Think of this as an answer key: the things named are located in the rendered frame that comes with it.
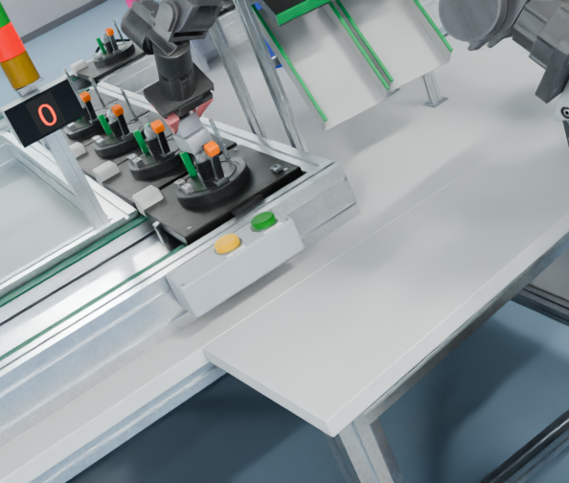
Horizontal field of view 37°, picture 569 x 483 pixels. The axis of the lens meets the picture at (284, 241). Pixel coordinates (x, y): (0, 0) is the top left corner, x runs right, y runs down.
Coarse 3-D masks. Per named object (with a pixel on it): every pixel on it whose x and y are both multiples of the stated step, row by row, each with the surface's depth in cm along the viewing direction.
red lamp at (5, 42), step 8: (8, 24) 141; (0, 32) 140; (8, 32) 141; (0, 40) 140; (8, 40) 141; (16, 40) 142; (0, 48) 141; (8, 48) 141; (16, 48) 142; (24, 48) 144; (0, 56) 142; (8, 56) 142
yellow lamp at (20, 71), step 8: (16, 56) 142; (24, 56) 143; (0, 64) 143; (8, 64) 142; (16, 64) 142; (24, 64) 143; (32, 64) 145; (8, 72) 143; (16, 72) 143; (24, 72) 143; (32, 72) 144; (16, 80) 144; (24, 80) 144; (32, 80) 144; (16, 88) 145
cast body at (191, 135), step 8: (192, 112) 148; (184, 120) 147; (192, 120) 148; (184, 128) 147; (192, 128) 148; (200, 128) 148; (176, 136) 150; (184, 136) 148; (192, 136) 147; (200, 136) 148; (208, 136) 148; (184, 144) 149; (192, 144) 147; (200, 144) 148; (192, 152) 148
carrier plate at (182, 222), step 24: (240, 144) 169; (264, 168) 154; (288, 168) 150; (168, 192) 161; (240, 192) 149; (264, 192) 147; (168, 216) 152; (192, 216) 148; (216, 216) 144; (192, 240) 143
